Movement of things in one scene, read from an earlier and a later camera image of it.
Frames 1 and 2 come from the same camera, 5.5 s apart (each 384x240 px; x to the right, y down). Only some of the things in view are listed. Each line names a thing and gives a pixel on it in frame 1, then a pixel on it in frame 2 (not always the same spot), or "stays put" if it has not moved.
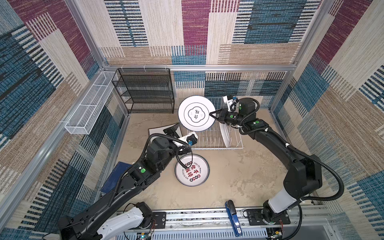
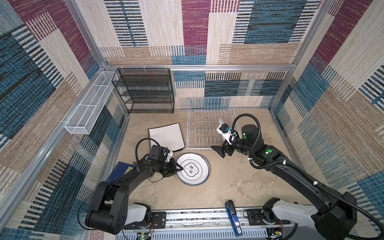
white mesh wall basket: [80, 120] stays put
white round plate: [194, 113] → [196, 169]
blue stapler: [232, 214] stays put
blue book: [111, 183] stays put
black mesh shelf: [145, 90] stays put
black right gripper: [220, 119] → [220, 149]
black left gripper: [169, 131] → [173, 168]
